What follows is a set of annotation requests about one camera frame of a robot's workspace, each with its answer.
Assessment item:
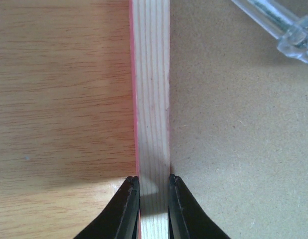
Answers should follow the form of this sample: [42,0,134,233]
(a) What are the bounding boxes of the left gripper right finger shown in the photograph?
[168,174,229,239]

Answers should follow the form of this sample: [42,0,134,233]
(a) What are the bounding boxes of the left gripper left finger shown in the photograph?
[76,176,140,239]

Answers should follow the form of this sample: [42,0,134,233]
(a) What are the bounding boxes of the pink photo frame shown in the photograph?
[130,0,308,239]

